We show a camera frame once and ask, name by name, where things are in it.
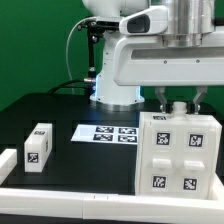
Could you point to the white right frame rail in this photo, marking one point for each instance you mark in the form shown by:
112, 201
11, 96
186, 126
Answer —
217, 189

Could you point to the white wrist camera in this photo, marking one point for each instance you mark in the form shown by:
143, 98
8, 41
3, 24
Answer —
151, 21

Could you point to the white left frame rail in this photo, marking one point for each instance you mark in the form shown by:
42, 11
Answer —
8, 161

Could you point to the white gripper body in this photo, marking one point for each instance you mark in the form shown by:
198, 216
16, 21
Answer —
144, 61

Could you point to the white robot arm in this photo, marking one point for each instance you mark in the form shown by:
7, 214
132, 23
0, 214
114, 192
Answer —
170, 43

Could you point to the tall white block with tag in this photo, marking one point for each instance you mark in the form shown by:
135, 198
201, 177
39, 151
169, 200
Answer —
37, 147

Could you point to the small white door panel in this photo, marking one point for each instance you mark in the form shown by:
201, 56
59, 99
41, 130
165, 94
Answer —
195, 163

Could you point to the white cabinet body box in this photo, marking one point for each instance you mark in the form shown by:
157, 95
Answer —
179, 121

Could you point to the white front frame rail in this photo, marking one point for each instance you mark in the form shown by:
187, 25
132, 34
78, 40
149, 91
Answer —
111, 207

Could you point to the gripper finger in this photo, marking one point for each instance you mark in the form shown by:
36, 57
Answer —
160, 93
201, 92

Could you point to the black camera stand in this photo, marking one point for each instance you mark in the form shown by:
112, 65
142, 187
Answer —
95, 31

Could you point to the white frame rail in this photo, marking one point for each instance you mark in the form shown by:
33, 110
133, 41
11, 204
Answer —
8, 161
111, 207
217, 189

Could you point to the white marker sheet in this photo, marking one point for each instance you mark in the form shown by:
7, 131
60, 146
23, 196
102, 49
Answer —
105, 134

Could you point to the white panel with tag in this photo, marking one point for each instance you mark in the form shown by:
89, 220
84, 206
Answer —
162, 160

